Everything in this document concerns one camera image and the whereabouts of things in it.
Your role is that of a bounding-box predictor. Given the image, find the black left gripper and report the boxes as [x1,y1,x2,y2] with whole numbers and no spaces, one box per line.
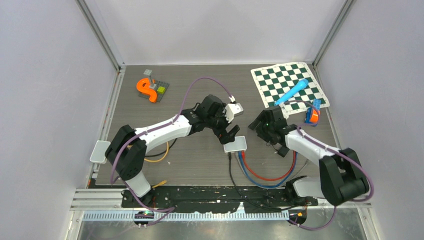
[205,104,239,144]

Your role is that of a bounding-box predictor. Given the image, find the white network switch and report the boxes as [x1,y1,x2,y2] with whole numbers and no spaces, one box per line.
[223,136,248,153]

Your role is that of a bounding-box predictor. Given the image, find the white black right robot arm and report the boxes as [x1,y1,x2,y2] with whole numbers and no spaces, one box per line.
[248,106,374,206]

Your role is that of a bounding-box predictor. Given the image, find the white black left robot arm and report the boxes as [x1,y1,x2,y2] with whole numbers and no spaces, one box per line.
[104,94,244,207]

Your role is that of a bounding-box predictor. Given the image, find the green white chessboard mat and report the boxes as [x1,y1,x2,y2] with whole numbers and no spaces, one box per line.
[250,62,330,115]

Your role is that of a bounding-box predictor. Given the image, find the light blue toy microphone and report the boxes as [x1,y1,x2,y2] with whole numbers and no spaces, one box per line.
[274,78,309,106]

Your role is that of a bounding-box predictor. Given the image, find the grey lego baseplate with bricks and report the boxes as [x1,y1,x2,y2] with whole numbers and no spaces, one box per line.
[136,77,170,103]

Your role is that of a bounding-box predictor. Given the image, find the orange S-shaped toy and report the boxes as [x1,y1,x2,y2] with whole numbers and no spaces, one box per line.
[136,78,158,103]

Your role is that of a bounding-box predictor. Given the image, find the small grey lego tile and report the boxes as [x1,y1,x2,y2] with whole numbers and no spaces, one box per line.
[143,69,152,76]

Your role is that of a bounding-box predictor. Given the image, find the grey ethernet cable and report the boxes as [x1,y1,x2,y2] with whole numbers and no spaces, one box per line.
[233,152,312,190]

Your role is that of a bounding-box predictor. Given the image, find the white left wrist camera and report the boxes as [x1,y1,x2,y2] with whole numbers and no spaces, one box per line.
[224,103,244,124]

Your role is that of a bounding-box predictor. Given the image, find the red ethernet cable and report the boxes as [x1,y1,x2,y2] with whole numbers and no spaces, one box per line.
[241,150,297,182]

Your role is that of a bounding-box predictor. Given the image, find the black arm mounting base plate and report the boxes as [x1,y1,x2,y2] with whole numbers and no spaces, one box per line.
[120,185,319,215]

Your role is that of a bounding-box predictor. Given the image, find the black ethernet cable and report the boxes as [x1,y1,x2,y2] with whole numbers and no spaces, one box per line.
[227,152,289,210]

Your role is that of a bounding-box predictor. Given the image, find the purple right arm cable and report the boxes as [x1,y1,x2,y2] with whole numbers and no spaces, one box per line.
[279,100,375,231]

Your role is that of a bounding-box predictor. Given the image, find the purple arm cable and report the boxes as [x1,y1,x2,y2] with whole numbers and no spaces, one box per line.
[109,76,237,227]
[279,100,375,231]

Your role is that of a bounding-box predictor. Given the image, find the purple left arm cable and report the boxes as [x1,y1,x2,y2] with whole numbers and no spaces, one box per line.
[109,76,237,227]

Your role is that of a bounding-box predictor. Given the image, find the yellow ethernet cable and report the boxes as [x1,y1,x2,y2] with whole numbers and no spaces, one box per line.
[125,141,170,189]

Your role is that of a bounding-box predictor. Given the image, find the white switch at table edge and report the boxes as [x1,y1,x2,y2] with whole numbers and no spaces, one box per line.
[89,140,111,165]

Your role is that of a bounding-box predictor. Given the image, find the aluminium frame rail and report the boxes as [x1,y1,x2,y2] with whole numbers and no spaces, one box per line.
[69,185,373,212]

